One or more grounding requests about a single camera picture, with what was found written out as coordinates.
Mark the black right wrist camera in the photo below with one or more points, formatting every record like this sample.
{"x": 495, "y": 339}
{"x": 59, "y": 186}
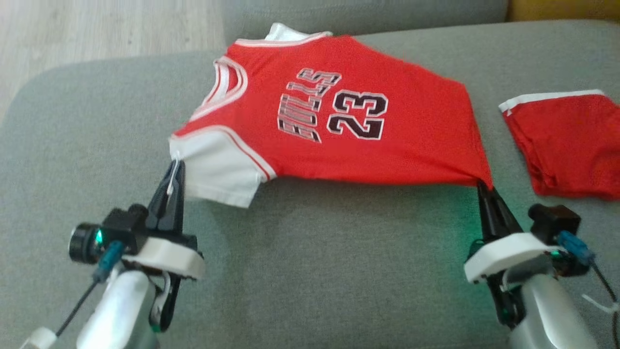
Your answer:
{"x": 554, "y": 223}

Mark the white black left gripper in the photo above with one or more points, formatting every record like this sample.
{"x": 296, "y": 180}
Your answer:
{"x": 167, "y": 257}

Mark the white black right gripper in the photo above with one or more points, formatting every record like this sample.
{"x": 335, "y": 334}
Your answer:
{"x": 508, "y": 254}

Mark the yellow object behind sofa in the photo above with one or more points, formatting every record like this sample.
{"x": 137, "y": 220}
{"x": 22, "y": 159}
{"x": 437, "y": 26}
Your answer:
{"x": 562, "y": 8}

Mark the grey sofa back cushion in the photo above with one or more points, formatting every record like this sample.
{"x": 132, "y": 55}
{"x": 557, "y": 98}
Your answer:
{"x": 387, "y": 17}

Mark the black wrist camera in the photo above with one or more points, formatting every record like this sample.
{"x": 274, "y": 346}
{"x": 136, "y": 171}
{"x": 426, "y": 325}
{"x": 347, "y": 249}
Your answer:
{"x": 104, "y": 235}
{"x": 554, "y": 223}

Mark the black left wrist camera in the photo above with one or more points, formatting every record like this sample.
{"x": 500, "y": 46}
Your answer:
{"x": 104, "y": 235}

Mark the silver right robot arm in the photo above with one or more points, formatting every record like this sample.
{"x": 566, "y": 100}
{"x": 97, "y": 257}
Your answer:
{"x": 552, "y": 315}

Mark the red shorts white waistband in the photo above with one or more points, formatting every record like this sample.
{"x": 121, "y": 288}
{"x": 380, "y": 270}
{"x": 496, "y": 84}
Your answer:
{"x": 571, "y": 145}

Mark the red Bulls 23 jersey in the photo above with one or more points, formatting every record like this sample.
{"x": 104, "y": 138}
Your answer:
{"x": 411, "y": 126}

